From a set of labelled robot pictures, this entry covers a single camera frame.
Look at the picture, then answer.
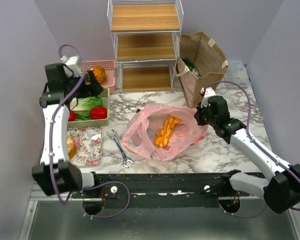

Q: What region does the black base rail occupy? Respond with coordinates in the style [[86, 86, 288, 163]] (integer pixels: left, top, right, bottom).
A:
[[72, 173, 235, 209]]

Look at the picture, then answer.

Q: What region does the pink plastic bag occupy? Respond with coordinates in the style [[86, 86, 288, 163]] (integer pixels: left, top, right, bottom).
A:
[[122, 103, 208, 161]]

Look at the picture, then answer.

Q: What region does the brown paper grocery bag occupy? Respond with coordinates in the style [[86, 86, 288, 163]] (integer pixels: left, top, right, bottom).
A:
[[176, 32, 228, 108]]

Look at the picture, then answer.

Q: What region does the green chili pepper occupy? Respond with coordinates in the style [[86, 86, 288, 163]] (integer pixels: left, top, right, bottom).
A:
[[76, 114, 91, 121]]

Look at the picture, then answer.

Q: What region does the purple cable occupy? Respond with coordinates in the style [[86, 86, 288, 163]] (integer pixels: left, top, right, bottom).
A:
[[203, 80, 300, 218], [49, 44, 131, 220]]

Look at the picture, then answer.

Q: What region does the red bell pepper toy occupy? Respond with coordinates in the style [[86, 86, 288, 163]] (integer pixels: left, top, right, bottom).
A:
[[89, 106, 108, 120]]

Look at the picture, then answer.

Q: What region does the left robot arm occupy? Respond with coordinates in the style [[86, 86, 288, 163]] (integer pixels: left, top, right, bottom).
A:
[[31, 60, 103, 198]]

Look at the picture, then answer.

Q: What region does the white wire wooden shelf rack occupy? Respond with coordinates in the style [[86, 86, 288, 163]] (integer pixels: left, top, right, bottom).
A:
[[107, 0, 184, 93]]

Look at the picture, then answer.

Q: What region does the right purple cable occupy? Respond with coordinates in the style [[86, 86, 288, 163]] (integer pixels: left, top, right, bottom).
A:
[[203, 80, 300, 218]]

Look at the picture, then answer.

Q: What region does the pink plastic basket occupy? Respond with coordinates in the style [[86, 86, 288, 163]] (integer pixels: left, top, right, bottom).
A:
[[86, 60, 116, 95]]

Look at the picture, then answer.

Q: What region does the clear plastic organizer box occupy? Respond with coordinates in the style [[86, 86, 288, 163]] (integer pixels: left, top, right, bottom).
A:
[[223, 60, 251, 90]]

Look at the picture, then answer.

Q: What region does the floral tray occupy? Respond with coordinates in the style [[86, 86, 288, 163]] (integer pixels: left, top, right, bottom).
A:
[[66, 127, 103, 168]]

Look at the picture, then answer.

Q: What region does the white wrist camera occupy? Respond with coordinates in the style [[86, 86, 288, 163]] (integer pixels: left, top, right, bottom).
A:
[[60, 55, 82, 77], [200, 87, 216, 108]]

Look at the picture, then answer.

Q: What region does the toy pineapple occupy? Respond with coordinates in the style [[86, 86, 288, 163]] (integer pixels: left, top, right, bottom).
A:
[[84, 66, 107, 85]]

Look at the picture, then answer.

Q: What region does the red tomato toy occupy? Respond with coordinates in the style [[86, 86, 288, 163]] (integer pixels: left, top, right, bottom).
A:
[[68, 111, 77, 122]]

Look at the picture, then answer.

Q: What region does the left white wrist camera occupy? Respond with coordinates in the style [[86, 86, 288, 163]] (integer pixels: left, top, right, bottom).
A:
[[60, 55, 82, 77]]

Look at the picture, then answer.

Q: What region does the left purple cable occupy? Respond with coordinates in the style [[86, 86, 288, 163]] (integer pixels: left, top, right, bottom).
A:
[[49, 44, 131, 220]]

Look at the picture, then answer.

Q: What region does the green lettuce toy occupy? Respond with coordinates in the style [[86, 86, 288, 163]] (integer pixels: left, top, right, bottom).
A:
[[70, 96, 103, 117]]

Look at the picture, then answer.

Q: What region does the orange bread toy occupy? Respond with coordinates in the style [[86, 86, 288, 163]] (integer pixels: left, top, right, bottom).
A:
[[67, 136, 77, 160]]

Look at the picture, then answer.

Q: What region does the green plastic basket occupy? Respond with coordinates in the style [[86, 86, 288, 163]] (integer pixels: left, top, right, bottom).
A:
[[67, 87, 111, 128]]

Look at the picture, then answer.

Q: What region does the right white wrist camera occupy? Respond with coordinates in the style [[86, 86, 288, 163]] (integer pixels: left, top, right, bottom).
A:
[[200, 87, 216, 108]]

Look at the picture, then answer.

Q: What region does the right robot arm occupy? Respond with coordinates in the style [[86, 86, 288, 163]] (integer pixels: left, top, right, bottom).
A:
[[194, 87, 300, 214]]

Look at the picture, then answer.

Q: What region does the silver open-end wrench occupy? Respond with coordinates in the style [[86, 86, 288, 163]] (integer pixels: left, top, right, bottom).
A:
[[107, 129, 134, 168]]

